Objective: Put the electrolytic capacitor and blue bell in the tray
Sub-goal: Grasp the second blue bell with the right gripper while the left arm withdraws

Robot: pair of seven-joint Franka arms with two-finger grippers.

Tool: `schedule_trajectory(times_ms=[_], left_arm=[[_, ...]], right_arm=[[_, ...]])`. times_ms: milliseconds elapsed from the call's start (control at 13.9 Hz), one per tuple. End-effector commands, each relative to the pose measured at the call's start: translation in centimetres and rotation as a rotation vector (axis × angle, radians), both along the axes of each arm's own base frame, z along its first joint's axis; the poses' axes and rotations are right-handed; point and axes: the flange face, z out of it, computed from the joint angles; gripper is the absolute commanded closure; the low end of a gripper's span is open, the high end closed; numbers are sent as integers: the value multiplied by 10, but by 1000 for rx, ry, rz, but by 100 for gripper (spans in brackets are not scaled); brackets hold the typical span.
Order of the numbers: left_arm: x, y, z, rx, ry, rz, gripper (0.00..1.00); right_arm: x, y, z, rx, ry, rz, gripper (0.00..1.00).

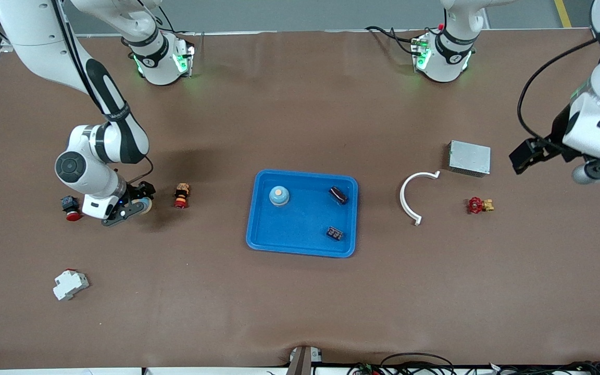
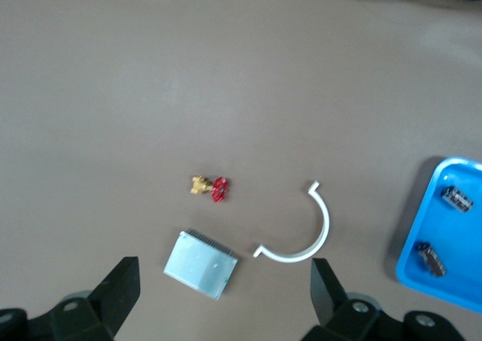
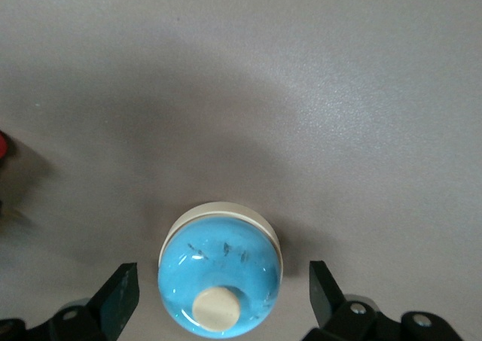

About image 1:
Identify blue plastic tray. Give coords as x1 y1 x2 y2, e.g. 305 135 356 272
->
246 169 359 258

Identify red mushroom push button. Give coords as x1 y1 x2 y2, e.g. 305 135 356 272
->
60 195 82 222

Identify orange emergency stop button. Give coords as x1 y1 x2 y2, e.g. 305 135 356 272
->
173 183 191 209

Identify white circuit breaker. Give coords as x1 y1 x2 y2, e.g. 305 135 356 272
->
53 269 90 302

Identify grey metal box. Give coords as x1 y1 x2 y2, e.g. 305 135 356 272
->
448 140 492 178

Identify silver base connector box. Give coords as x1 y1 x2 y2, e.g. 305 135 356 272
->
412 32 432 72
172 44 196 79

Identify white curved plastic arc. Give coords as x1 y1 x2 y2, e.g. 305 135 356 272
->
399 171 441 226

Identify brown table cover sheet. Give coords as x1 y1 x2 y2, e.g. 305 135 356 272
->
0 29 600 370

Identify red handle brass valve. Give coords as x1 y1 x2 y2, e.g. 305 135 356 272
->
467 196 495 215

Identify black cable bundle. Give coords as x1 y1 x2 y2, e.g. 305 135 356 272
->
347 353 600 375

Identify grey table edge mount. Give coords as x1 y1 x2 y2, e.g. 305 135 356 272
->
286 346 323 375

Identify black base cable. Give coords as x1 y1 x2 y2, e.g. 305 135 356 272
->
365 25 420 57

